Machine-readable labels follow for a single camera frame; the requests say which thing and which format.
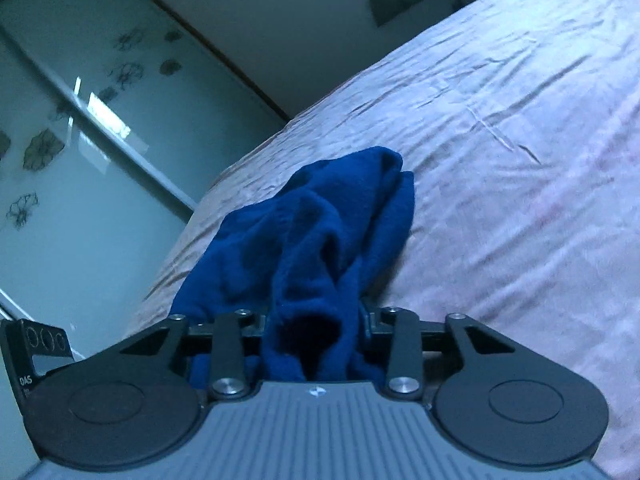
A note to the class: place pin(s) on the blue fleece zip jacket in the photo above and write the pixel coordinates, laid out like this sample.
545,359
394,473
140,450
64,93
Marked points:
310,240

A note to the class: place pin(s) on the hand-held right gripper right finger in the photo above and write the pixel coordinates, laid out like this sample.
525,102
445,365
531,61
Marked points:
372,323

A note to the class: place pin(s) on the bed with pink sheet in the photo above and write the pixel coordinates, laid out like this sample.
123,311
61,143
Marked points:
500,160

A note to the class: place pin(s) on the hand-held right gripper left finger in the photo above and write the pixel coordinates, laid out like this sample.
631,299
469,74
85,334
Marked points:
252,328

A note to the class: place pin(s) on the floral glass sliding wardrobe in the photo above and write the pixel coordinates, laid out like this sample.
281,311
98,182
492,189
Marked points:
100,220

